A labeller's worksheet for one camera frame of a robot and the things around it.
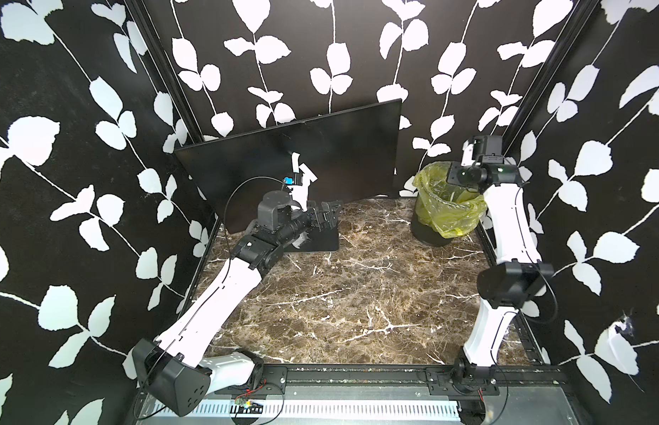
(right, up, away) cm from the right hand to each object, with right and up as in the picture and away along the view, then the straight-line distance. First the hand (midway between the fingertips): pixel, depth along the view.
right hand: (452, 172), depth 84 cm
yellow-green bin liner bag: (-1, -12, -1) cm, 12 cm away
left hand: (-40, -10, -16) cm, 44 cm away
